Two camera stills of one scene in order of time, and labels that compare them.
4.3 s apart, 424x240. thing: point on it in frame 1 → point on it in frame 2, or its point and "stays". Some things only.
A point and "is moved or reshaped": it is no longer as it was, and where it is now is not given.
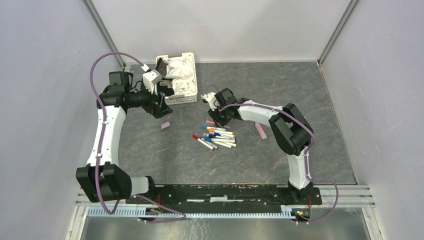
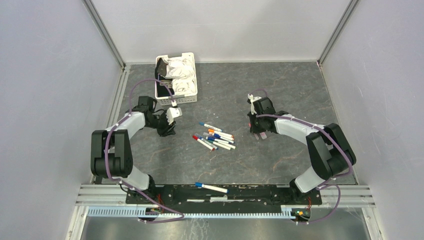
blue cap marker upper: (218, 135) stays
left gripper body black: (152, 108) → (163, 127)
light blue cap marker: (205, 127) is moved or reshaped
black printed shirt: (166, 85) stays
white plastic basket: (192, 97) stays
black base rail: (228, 199) stays
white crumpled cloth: (180, 70) stays
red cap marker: (196, 137) stays
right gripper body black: (221, 117) → (256, 123)
